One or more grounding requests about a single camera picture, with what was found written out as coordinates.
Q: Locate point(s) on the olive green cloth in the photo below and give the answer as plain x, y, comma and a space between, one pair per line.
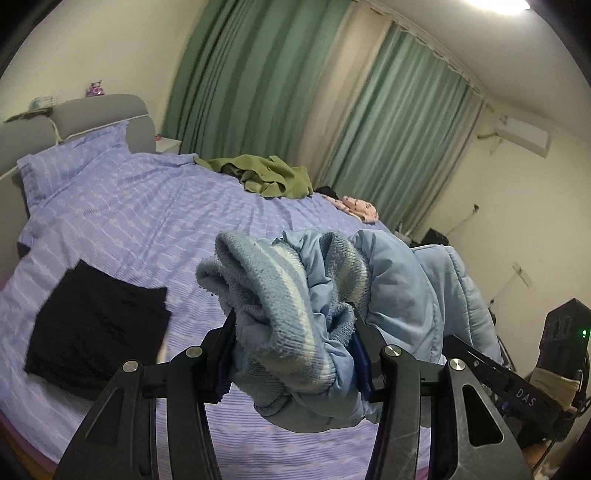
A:
272, 177

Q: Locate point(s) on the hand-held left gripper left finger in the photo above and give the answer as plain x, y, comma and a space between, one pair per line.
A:
224, 369

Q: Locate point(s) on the person's right hand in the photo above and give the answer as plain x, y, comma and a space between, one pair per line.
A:
556, 387

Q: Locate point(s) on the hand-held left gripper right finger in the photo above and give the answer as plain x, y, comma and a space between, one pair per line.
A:
361, 369

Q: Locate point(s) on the purple striped bed cover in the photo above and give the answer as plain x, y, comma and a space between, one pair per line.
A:
138, 221

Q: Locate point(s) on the black floor appliance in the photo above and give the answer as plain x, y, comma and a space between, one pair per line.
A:
436, 237

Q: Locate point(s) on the light blue padded pants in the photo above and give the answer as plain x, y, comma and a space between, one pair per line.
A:
406, 286

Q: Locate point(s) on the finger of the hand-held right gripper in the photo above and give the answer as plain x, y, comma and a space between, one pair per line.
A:
508, 387

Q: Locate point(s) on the black folded pants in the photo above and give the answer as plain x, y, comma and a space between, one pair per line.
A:
97, 327

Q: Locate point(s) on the white air conditioner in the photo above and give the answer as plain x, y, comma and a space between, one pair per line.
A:
524, 137

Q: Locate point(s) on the beige sheer curtain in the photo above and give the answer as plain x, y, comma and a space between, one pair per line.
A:
341, 92

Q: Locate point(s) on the small purple toy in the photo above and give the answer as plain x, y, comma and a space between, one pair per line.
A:
95, 90

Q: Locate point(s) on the white nightstand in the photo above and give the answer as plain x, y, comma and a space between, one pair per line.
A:
167, 146

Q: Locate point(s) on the pink printed garment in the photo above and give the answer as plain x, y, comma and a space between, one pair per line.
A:
355, 207

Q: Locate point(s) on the grey padded headboard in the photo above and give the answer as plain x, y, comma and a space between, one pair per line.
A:
101, 113

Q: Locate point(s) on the white folded garment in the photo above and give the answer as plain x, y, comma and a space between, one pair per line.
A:
162, 353

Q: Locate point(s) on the pale green packet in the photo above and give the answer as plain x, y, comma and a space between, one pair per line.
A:
42, 102

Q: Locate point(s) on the white wall power strip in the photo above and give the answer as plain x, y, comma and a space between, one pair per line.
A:
521, 274

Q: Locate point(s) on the small black garment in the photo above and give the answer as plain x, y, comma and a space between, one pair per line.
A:
328, 190

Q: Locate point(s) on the purple striped pillow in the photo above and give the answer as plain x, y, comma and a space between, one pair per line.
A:
64, 161

